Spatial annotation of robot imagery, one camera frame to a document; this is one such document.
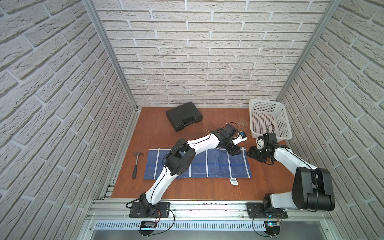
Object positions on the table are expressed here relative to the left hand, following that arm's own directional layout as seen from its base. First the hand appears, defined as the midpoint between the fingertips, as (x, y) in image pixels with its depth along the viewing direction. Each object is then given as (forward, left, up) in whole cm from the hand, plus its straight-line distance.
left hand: (240, 149), depth 90 cm
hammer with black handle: (-11, +65, -8) cm, 66 cm away
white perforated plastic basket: (+31, -30, -4) cm, 43 cm away
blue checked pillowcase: (-7, +19, -5) cm, 21 cm away
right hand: (-2, -7, -2) cm, 8 cm away
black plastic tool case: (+28, +39, -1) cm, 48 cm away
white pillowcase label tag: (-18, +6, -5) cm, 20 cm away
